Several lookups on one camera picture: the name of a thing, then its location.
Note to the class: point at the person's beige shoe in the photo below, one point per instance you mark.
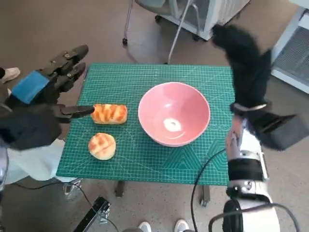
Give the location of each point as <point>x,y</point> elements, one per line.
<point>10,73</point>

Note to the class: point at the grey chair with metal legs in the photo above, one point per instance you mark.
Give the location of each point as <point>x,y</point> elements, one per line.
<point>149,4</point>

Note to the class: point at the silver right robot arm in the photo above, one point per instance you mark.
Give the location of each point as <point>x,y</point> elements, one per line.
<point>246,169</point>

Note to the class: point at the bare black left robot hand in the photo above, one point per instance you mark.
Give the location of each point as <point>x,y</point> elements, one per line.
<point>30,85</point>

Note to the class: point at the black metal bracket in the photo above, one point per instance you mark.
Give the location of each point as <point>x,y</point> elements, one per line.
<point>94,215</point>

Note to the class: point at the round toy bread bun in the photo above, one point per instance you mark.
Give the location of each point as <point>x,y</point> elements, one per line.
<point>102,146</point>

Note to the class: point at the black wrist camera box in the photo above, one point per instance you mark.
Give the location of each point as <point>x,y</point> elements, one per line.
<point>275,130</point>
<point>29,128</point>

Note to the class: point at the pink bowl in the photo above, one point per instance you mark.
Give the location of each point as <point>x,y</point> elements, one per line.
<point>173,113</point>

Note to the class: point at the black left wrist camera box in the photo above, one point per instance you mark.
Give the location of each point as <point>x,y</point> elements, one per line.
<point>29,128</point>

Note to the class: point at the white vented cabinet on casters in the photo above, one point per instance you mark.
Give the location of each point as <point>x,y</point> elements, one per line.
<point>217,14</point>

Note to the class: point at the green cutting mat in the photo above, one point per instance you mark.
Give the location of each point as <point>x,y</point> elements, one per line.
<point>135,164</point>

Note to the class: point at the long striped toy bread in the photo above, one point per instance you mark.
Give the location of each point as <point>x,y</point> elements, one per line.
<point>109,114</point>

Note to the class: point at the white shoe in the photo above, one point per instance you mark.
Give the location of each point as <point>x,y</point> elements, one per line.
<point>181,226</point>
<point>144,227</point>

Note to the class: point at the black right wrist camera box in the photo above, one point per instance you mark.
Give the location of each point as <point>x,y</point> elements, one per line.
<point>275,130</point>

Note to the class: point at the dark table leg with caster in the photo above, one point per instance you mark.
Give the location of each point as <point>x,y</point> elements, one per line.
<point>204,194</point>

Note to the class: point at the white cabinet with mesh panel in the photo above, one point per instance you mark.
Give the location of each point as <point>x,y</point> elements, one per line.
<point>294,55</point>

